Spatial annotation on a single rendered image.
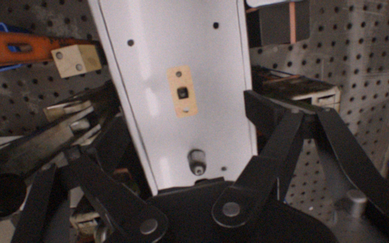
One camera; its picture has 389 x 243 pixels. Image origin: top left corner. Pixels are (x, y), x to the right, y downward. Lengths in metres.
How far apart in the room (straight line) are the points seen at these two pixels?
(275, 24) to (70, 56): 0.31
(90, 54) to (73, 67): 0.03
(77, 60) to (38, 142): 0.11
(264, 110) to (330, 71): 0.65
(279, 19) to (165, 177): 0.34
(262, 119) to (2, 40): 0.24
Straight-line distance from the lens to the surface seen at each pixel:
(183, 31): 0.31
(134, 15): 0.32
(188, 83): 0.32
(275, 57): 0.69
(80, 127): 0.29
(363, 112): 0.95
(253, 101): 0.18
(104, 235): 0.35
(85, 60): 0.28
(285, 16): 0.38
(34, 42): 0.29
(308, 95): 0.34
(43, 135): 0.24
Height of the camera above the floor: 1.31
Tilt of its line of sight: 69 degrees down
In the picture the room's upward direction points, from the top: 167 degrees clockwise
